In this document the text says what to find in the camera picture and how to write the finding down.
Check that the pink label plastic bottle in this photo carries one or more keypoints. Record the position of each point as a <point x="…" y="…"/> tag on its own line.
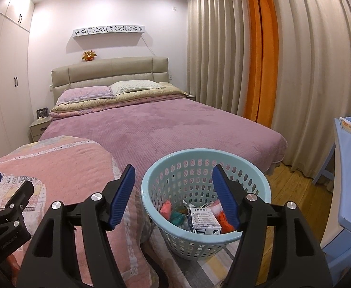
<point x="214" y="206"/>

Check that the orange curtain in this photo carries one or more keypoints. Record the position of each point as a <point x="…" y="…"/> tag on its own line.
<point x="259" y="66"/>

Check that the striped floor rug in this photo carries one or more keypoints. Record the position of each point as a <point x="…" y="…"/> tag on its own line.
<point x="211" y="271"/>

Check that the blue white milk carton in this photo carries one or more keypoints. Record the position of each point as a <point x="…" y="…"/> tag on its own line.
<point x="204" y="220"/>

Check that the white wardrobe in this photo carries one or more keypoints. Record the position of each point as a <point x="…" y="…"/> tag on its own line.
<point x="4" y="81"/>

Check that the light blue stool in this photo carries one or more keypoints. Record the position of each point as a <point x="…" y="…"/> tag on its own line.
<point x="325" y="165"/>

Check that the light blue desk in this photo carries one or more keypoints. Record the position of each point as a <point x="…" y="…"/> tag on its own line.
<point x="343" y="186"/>

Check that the beige curtain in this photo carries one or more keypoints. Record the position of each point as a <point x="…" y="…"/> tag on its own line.
<point x="313" y="81"/>
<point x="217" y="51"/>

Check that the purple pillow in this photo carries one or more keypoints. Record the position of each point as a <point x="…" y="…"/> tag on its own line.
<point x="85" y="94"/>

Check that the beige padded headboard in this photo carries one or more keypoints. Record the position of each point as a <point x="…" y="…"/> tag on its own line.
<point x="109" y="70"/>

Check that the white dotted pillow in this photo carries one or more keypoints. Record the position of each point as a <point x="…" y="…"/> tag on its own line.
<point x="136" y="86"/>

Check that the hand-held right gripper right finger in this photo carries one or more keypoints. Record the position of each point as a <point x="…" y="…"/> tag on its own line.
<point x="228" y="198"/>

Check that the pink wrapper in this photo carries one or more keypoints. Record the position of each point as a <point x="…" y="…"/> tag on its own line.
<point x="166" y="210"/>

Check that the beige nightstand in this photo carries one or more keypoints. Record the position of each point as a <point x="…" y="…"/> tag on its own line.
<point x="39" y="129"/>
<point x="190" y="97"/>

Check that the orange plastic bag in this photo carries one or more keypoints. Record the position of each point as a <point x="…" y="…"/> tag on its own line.
<point x="222" y="221"/>

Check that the dark photo frame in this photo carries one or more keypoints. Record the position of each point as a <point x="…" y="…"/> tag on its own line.
<point x="42" y="113"/>

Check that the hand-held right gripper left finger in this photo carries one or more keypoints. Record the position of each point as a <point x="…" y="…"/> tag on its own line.
<point x="121" y="198"/>

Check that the orange plush toy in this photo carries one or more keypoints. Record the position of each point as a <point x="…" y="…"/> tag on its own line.
<point x="89" y="56"/>

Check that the bed with purple cover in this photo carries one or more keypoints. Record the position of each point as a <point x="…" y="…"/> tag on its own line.
<point x="163" y="126"/>

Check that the teal wrapper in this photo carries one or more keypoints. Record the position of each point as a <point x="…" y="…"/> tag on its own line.
<point x="178" y="218"/>

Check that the white wall shelf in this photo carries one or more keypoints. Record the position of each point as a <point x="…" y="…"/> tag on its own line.
<point x="109" y="31"/>

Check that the light blue plastic basket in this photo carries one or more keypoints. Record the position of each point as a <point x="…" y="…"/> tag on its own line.
<point x="145" y="192"/>

